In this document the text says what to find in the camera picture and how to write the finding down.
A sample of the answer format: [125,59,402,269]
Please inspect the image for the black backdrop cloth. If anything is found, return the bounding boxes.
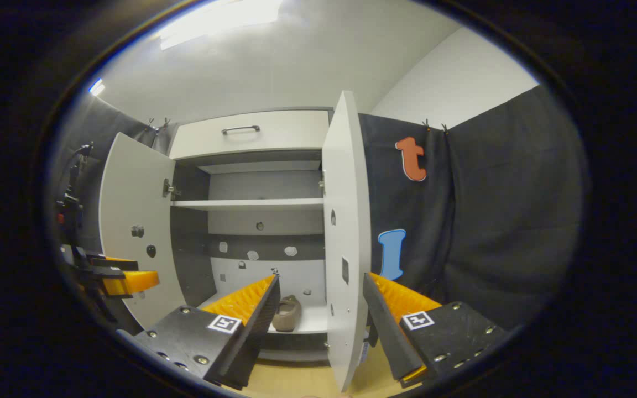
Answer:
[48,97,178,332]
[360,86,590,332]

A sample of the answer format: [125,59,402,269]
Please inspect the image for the brown fuzzy shoe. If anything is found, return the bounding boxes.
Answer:
[273,295,301,332]

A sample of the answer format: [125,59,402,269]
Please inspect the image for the white cabinet drawer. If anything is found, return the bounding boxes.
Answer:
[169,109,330,161]

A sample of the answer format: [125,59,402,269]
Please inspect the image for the white cabinet shelf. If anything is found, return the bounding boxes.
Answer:
[172,198,325,211]
[197,293,330,335]

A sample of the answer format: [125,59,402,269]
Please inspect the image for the white shoe cabinet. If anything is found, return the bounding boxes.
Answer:
[169,107,335,363]

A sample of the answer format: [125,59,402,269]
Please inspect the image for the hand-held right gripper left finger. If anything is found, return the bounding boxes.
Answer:
[130,275,281,390]

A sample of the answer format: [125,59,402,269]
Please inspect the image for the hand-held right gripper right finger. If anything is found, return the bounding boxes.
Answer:
[363,272,510,387]

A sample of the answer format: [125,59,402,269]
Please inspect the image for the white cabinet door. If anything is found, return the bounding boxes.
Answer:
[321,91,373,393]
[99,133,186,331]

